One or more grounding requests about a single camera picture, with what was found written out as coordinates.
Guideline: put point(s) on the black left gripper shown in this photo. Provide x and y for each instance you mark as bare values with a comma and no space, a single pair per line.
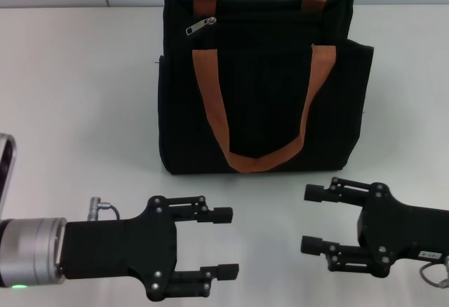
115,247

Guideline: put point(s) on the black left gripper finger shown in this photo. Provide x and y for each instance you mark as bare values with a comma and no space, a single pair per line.
226,271

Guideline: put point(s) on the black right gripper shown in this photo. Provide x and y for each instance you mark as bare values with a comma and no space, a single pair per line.
403,230

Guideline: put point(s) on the silver zipper pull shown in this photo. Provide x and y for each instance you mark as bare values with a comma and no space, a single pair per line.
198,26

